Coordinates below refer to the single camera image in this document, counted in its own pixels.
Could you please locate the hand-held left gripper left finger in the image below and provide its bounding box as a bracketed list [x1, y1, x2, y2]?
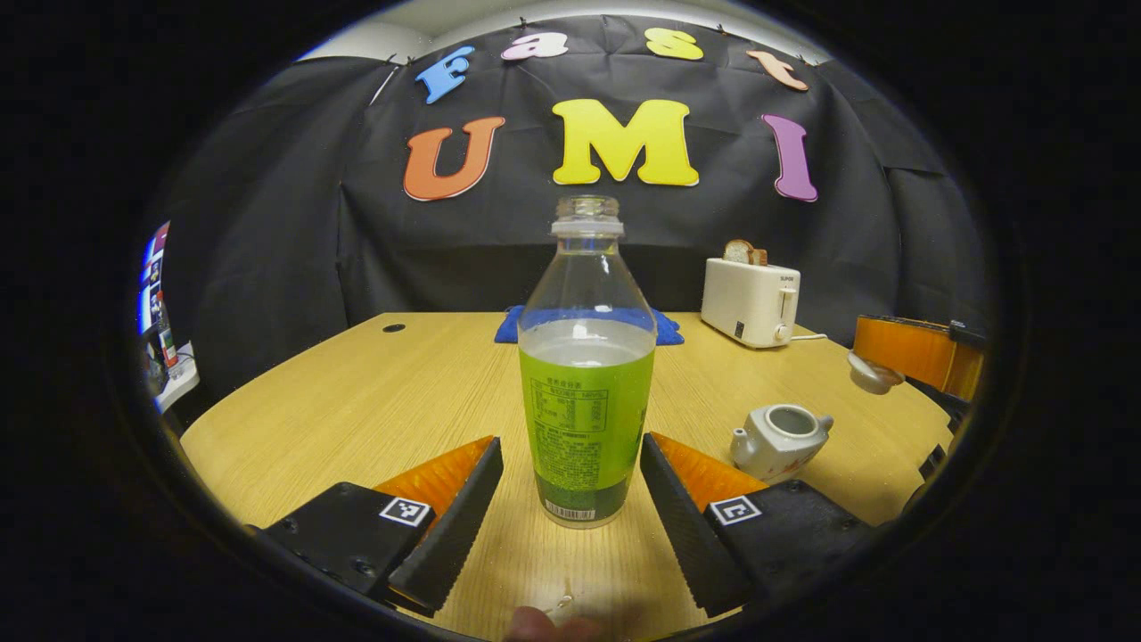
[257, 435, 505, 619]

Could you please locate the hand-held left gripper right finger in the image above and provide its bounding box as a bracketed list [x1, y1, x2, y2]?
[639, 432, 882, 619]

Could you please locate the white ceramic teacup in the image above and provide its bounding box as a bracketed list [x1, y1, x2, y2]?
[731, 403, 835, 484]

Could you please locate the green label water bottle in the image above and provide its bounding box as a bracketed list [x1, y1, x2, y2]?
[518, 195, 657, 530]

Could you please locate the white toaster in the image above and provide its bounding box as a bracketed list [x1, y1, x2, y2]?
[701, 258, 801, 349]

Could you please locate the blue towel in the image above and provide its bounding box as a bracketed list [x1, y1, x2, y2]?
[495, 305, 685, 347]

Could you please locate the white side table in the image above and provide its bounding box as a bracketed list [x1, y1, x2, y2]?
[156, 343, 201, 413]

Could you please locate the lit computer screen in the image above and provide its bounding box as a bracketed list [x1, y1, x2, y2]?
[138, 221, 172, 335]

